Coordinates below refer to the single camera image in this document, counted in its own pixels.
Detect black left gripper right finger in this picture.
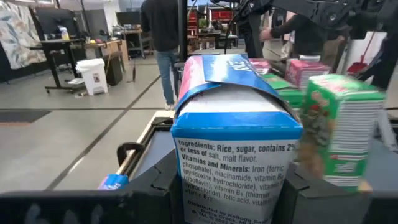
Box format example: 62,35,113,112
271,162,374,224

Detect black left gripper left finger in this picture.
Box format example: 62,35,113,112
123,149,185,224

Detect blue Rice Krispies cereal box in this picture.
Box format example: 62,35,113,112
170,53,304,224
98,173,130,191

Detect green Apple Jacks cereal box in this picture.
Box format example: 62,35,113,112
262,73,292,91
275,88,305,110
298,73,387,194

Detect pink Raisin Bran cereal box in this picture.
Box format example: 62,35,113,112
248,58,272,75
284,58,333,91

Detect black trash bin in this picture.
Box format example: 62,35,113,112
104,51,124,86

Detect white trash bin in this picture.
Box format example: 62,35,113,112
75,58,109,96

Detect wooden workbench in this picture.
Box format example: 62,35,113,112
71,39,130,66

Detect red dustpan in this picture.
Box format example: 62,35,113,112
346,30,377,75

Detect metal cart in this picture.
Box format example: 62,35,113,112
123,27,153,60

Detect person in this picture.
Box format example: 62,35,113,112
259,14,348,68
236,0,274,60
139,0,188,111
357,29,398,91

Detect black orange-edged floor mat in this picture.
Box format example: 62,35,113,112
0,109,52,125

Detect white panel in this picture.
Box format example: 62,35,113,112
343,30,388,77

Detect black rolling desk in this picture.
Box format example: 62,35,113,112
29,39,83,94

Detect spray bottle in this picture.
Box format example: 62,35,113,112
58,26,70,41

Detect red storage bins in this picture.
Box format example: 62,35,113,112
187,7,234,35

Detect black monitor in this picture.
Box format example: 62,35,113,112
34,7,81,35

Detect floral print hanging cloth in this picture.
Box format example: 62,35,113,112
0,2,47,70

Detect black frame clamp handle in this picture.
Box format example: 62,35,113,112
116,142,146,167

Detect black rig upright post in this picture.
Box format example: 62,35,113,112
177,0,189,63

